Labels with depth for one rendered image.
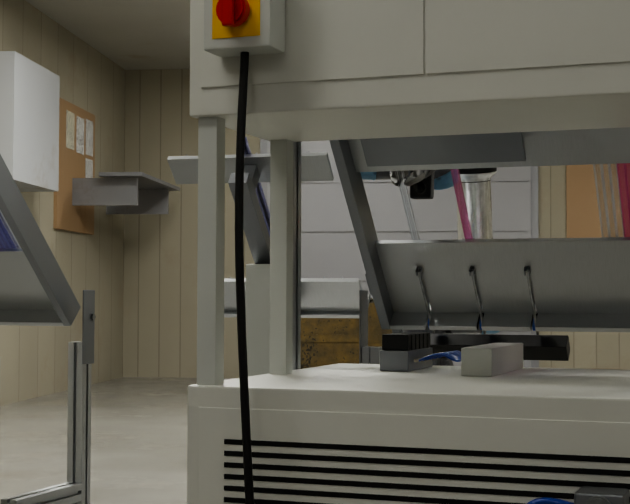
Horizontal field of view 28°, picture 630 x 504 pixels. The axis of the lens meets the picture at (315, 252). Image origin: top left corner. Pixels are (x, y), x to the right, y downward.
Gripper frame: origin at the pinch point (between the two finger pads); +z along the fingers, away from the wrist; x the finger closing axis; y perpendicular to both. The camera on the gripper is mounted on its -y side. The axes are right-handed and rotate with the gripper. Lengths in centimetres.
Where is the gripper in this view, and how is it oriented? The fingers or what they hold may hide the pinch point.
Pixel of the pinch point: (403, 184)
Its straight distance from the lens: 244.9
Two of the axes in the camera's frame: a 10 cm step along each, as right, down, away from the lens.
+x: 9.4, -0.1, -3.5
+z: -3.0, 4.6, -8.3
